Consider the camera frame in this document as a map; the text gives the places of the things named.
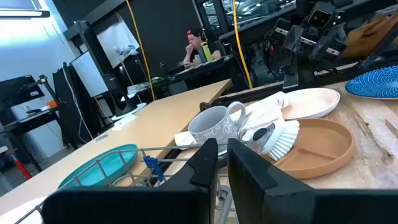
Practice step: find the white whiteboard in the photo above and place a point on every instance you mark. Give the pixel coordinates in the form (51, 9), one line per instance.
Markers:
(88, 74)

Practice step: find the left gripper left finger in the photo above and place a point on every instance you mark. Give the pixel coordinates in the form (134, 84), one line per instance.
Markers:
(186, 199)

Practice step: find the white bristle dish brush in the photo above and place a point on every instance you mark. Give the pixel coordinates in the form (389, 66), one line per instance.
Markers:
(284, 140)

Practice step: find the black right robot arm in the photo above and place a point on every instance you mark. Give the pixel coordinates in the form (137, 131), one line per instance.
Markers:
(303, 3)

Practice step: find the blue patterned plate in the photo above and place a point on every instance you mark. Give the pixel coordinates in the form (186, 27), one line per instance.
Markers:
(376, 84)

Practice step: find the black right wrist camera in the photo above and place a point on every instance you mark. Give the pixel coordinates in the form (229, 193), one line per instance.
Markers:
(318, 18)

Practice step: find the grey floral mug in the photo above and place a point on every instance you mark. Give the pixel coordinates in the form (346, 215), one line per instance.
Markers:
(214, 124)

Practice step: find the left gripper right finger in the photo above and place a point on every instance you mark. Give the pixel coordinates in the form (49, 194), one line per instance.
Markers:
(264, 199)

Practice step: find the black workbench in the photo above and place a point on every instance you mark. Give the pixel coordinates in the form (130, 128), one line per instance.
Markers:
(28, 119)

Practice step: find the blue plastic clip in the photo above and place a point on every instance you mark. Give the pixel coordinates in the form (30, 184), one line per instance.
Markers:
(152, 163)

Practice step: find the tan bag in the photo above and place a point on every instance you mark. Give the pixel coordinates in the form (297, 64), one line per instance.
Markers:
(367, 37)

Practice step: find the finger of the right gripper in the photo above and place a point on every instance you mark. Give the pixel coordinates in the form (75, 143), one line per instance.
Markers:
(329, 43)
(292, 40)

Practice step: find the pale pink plate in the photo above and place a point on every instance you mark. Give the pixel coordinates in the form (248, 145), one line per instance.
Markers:
(311, 101)

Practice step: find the teal plate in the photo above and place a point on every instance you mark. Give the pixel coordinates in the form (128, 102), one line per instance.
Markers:
(113, 163)

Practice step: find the light wood table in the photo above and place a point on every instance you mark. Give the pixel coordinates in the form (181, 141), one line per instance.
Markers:
(155, 118)

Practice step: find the black desk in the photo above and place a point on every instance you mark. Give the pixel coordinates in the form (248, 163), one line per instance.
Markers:
(199, 73)

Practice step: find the white paper sheet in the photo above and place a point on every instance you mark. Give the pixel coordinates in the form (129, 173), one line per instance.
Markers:
(124, 122)

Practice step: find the person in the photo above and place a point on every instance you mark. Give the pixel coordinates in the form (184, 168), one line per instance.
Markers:
(196, 40)

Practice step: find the tan divided plate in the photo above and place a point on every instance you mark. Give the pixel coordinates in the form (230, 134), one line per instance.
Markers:
(323, 146)

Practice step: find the red cylinder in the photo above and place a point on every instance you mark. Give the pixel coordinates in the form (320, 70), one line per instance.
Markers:
(22, 168)

